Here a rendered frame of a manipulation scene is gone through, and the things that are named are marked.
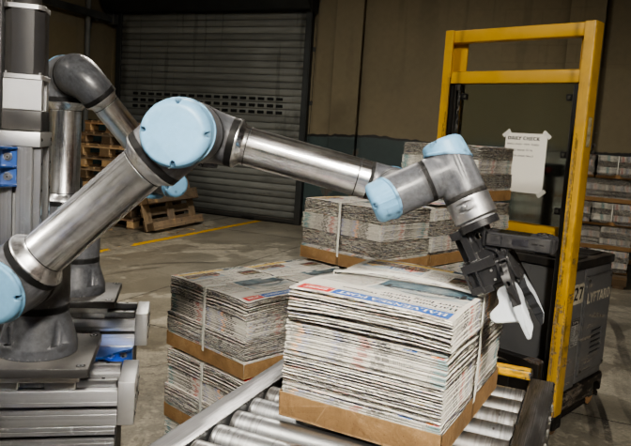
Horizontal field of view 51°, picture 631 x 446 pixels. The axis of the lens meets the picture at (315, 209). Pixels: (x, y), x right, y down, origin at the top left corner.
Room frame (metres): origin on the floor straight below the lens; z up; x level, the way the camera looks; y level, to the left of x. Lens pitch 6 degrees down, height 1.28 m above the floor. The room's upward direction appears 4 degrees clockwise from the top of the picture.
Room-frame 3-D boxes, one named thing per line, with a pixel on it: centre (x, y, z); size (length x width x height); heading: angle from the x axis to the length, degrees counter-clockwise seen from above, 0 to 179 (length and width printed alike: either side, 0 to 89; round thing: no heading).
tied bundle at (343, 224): (2.40, -0.19, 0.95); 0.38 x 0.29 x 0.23; 46
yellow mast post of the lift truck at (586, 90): (2.91, -1.13, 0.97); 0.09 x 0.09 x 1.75; 47
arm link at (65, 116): (1.88, 0.72, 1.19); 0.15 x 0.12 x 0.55; 38
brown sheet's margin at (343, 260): (2.40, -0.19, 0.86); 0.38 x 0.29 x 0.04; 46
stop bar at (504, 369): (1.44, -0.29, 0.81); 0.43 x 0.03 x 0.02; 67
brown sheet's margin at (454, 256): (2.61, -0.39, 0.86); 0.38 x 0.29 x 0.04; 47
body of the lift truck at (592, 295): (3.41, -1.14, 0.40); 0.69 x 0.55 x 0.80; 47
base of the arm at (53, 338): (1.29, 0.54, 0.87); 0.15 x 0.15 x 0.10
